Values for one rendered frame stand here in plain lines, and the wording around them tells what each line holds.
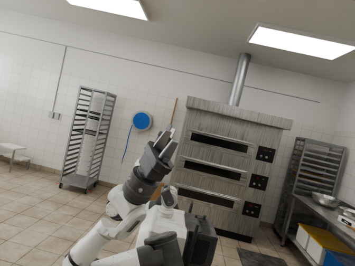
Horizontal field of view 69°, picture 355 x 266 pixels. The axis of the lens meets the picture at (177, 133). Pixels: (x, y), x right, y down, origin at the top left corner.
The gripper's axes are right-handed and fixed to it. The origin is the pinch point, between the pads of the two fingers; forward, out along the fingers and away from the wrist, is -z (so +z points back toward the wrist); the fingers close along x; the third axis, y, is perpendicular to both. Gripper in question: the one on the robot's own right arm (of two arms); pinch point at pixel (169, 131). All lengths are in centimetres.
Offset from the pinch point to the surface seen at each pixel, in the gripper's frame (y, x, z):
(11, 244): 155, -100, 150
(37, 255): 123, -106, 143
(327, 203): -97, -306, -76
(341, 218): -112, -253, -52
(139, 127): 232, -272, -54
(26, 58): 476, -157, -62
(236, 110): 54, -213, -125
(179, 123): 178, -302, -101
